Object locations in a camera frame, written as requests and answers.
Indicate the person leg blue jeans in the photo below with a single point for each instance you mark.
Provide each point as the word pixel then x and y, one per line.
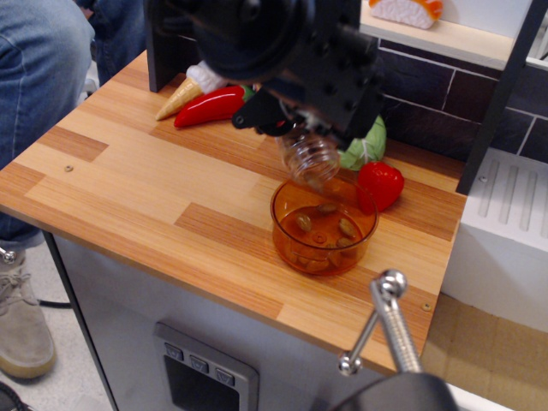
pixel 47 48

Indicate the clear almond jar red label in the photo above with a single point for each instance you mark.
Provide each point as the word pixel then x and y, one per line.
pixel 311 159

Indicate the black shelf post left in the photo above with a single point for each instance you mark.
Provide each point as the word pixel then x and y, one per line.
pixel 162 60

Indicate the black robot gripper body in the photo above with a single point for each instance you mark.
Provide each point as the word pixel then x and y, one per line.
pixel 332 89

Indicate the red toy chili pepper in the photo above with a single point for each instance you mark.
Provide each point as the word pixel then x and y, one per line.
pixel 220 104

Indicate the white toy sink unit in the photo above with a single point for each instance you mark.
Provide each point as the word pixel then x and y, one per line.
pixel 498 262

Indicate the black shelf post right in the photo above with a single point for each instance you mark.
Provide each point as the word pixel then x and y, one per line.
pixel 509 77

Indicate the toy ice cream cone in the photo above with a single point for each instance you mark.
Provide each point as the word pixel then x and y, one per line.
pixel 200 80

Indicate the green toy cabbage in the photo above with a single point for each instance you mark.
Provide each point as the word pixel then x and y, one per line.
pixel 370 148

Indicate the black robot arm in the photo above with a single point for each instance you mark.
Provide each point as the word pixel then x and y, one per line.
pixel 250 42

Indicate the toy salmon sushi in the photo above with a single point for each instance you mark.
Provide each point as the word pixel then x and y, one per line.
pixel 415 13

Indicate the almonds in pot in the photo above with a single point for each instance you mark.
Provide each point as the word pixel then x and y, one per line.
pixel 323 234

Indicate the red toy strawberry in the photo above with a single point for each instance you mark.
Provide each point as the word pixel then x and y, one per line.
pixel 383 182

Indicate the black shelf post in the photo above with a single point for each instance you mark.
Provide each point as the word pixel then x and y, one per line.
pixel 162 60
pixel 509 77

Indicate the black clamp body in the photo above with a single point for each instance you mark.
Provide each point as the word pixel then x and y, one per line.
pixel 404 391

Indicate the beige suede shoe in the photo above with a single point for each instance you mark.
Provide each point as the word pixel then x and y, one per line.
pixel 27 348

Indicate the grey oven control panel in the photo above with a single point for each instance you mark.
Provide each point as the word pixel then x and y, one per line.
pixel 200 377

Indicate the light wooden shelf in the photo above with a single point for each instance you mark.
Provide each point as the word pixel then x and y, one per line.
pixel 444 38

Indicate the orange transparent plastic pot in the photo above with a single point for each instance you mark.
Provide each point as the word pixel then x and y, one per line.
pixel 351 198

